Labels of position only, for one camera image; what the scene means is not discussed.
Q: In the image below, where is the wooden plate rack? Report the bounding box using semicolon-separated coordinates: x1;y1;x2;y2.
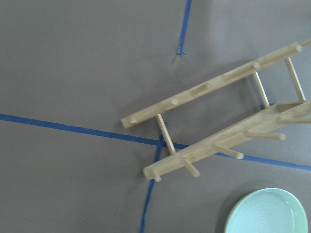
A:
121;40;311;182

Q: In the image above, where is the light green plate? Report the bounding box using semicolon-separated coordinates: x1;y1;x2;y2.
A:
224;188;309;233

